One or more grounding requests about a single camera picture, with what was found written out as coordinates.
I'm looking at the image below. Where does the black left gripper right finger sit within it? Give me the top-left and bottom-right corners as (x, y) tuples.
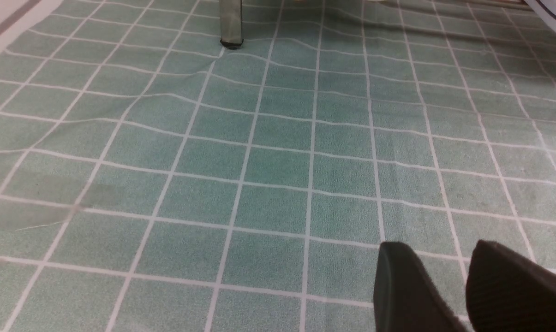
(466, 240), (556, 332)

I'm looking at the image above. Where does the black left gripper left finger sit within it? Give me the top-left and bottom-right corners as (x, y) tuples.
(373, 242), (467, 332)

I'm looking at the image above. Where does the metal shoe rack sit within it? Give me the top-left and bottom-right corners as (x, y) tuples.
(219, 0), (244, 50)

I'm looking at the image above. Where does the green checked floor cloth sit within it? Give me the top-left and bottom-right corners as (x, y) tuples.
(0, 0), (556, 332)

